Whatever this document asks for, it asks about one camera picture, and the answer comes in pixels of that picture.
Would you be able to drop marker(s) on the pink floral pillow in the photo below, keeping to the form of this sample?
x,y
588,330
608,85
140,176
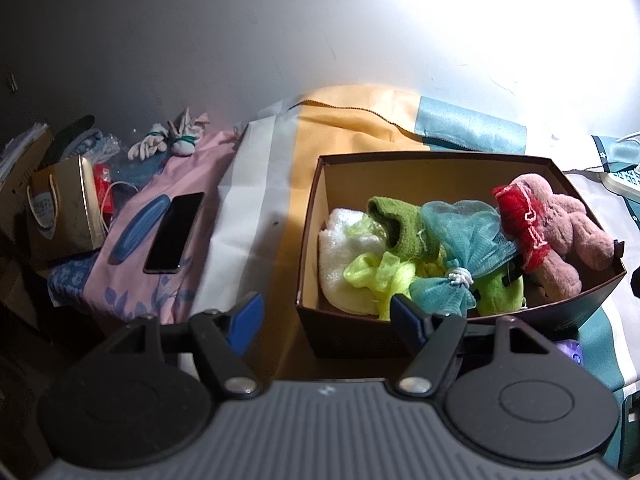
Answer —
x,y
130,280

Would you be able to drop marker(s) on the white towel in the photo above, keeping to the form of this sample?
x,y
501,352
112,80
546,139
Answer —
x,y
340,255

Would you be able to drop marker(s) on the yellow mesh bath pouf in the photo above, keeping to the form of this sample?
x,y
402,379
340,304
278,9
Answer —
x,y
380,270

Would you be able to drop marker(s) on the black smartphone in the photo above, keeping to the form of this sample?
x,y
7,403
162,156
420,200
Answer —
x,y
172,232

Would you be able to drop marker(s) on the teal mesh bath pouf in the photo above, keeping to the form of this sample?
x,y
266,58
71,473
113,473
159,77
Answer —
x,y
470,240

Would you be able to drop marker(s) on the dark brown cardboard box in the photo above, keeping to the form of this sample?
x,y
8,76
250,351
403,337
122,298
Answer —
x,y
350,335

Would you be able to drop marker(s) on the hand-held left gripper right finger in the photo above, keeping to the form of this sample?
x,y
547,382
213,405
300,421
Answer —
x,y
410,317

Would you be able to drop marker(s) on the white power strip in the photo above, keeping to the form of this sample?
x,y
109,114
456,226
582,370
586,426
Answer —
x,y
625,180

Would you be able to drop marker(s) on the pink plush toy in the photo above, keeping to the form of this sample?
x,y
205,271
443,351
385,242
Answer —
x,y
575,240

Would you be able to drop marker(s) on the black phone stand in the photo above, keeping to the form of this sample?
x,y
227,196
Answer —
x,y
636,282

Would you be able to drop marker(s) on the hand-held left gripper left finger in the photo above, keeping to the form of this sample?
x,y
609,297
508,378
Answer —
x,y
247,317

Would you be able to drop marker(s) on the white cloth ball green band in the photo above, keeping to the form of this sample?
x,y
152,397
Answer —
x,y
185,142

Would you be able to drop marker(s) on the green plush toy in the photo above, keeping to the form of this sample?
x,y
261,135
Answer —
x,y
495,290

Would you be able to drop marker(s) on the red packet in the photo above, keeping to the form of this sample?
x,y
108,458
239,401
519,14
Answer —
x,y
102,185

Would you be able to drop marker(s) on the gold paper gift bag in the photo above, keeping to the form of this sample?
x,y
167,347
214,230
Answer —
x,y
62,215

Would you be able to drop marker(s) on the white glove bundle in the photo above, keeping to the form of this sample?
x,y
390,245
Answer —
x,y
147,145

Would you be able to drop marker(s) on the dark and blue slipper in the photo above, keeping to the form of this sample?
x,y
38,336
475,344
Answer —
x,y
70,137

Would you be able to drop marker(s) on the red mesh pouch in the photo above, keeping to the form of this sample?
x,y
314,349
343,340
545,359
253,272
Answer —
x,y
525,230

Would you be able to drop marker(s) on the purple wipes packet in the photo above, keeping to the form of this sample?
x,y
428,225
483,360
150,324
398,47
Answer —
x,y
570,352

